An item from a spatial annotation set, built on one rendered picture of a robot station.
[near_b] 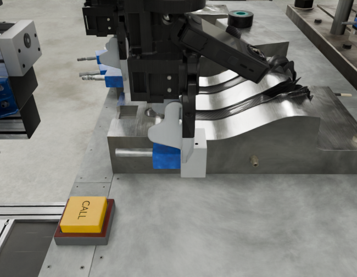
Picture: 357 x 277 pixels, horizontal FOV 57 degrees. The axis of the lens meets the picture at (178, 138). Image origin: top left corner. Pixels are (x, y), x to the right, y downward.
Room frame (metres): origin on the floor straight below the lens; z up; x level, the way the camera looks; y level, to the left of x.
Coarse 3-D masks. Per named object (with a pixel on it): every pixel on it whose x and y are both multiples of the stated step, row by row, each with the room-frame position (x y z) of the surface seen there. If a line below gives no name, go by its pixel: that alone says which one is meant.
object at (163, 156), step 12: (204, 132) 0.39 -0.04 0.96; (156, 144) 0.38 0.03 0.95; (204, 144) 0.36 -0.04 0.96; (120, 156) 0.37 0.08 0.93; (132, 156) 0.37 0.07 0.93; (144, 156) 0.37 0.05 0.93; (156, 156) 0.35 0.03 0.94; (168, 156) 0.35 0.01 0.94; (180, 156) 0.35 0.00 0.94; (192, 156) 0.35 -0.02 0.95; (204, 156) 0.35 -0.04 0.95; (156, 168) 0.35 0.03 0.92; (168, 168) 0.35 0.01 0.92; (180, 168) 0.35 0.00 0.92; (192, 168) 0.35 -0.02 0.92; (204, 168) 0.35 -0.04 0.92
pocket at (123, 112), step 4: (116, 108) 0.58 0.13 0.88; (120, 108) 0.58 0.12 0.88; (124, 108) 0.58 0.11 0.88; (128, 108) 0.58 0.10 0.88; (132, 108) 0.58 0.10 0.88; (136, 108) 0.58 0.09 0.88; (120, 112) 0.58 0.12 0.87; (124, 112) 0.58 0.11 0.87; (128, 112) 0.58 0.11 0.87; (132, 112) 0.58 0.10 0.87; (136, 112) 0.58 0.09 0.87; (116, 116) 0.57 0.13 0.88; (120, 116) 0.58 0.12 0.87; (124, 116) 0.58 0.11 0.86; (128, 116) 0.58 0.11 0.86; (132, 116) 0.58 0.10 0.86
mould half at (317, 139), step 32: (128, 96) 0.62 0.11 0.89; (224, 96) 0.62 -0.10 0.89; (320, 96) 0.68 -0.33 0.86; (128, 128) 0.50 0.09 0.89; (224, 128) 0.50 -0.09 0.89; (256, 128) 0.47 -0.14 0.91; (288, 128) 0.47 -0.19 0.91; (320, 128) 0.54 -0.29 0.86; (352, 128) 0.54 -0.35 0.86; (128, 160) 0.47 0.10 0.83; (224, 160) 0.47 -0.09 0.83; (288, 160) 0.47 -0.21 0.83; (320, 160) 0.47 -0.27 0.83; (352, 160) 0.47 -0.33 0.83
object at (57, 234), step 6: (66, 204) 0.38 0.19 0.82; (108, 204) 0.38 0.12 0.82; (108, 210) 0.36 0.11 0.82; (108, 216) 0.35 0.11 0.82; (108, 222) 0.34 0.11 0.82; (60, 228) 0.33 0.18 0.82; (60, 234) 0.32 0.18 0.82; (66, 234) 0.32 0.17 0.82; (72, 234) 0.32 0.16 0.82; (78, 234) 0.32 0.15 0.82; (84, 234) 0.32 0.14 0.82; (90, 234) 0.32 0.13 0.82; (96, 234) 0.32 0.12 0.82; (102, 234) 0.32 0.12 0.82
